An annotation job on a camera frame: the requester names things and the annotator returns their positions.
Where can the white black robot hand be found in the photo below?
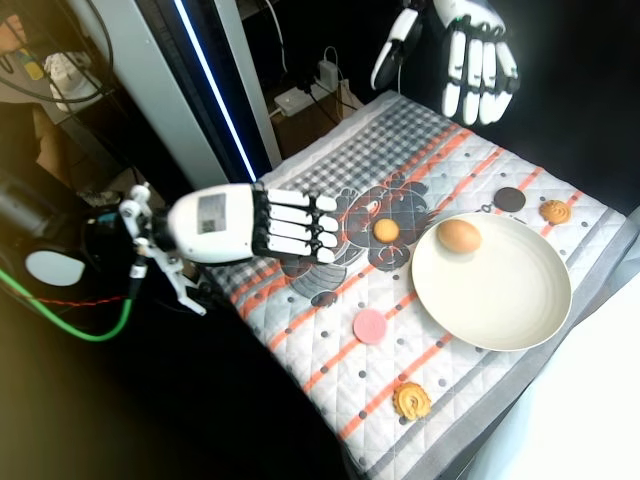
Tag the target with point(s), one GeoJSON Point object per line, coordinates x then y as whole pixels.
{"type": "Point", "coordinates": [215, 225]}
{"type": "Point", "coordinates": [475, 55]}

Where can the brown egg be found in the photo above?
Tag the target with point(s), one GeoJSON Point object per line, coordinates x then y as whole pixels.
{"type": "Point", "coordinates": [459, 236]}

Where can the cream round plate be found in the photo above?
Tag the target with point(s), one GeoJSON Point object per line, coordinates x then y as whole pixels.
{"type": "Point", "coordinates": [500, 300]}

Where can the brown cardboard box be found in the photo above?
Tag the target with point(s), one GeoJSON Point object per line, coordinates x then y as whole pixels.
{"type": "Point", "coordinates": [310, 132]}

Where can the white power strip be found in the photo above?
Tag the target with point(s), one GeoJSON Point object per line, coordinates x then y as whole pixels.
{"type": "Point", "coordinates": [292, 102]}

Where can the white charger plug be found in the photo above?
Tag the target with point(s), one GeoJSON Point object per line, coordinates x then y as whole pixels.
{"type": "Point", "coordinates": [329, 72]}

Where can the grey column with blue light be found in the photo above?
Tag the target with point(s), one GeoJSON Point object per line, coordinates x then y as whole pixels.
{"type": "Point", "coordinates": [165, 75]}

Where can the white lumpy object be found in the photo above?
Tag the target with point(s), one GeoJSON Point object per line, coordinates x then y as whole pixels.
{"type": "Point", "coordinates": [70, 80]}

